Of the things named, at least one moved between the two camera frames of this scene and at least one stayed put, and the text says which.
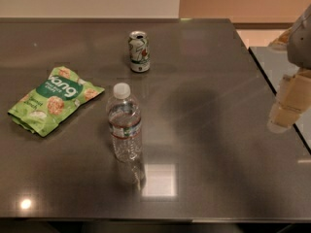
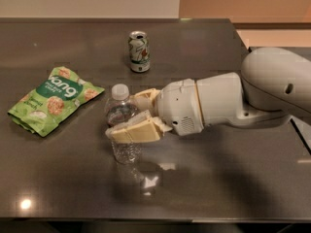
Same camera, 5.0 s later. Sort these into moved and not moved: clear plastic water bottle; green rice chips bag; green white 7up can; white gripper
Moved: white gripper
Not moved: clear plastic water bottle; green rice chips bag; green white 7up can
